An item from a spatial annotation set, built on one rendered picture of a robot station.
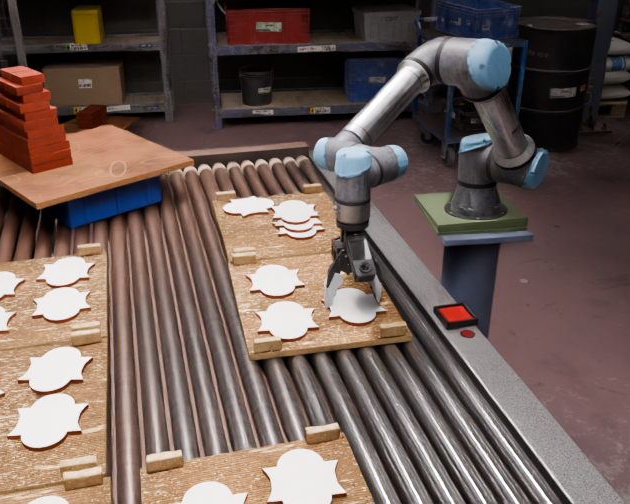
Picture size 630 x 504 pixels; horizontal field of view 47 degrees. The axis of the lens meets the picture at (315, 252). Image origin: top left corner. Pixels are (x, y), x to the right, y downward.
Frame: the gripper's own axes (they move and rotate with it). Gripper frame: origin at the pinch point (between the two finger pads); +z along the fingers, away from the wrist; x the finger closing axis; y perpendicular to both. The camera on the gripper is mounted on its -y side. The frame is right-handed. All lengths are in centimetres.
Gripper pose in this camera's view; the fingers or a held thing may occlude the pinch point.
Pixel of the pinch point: (353, 305)
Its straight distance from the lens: 165.3
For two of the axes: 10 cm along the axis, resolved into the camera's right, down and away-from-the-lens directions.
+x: -9.8, 0.9, -1.8
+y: -2.0, -4.0, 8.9
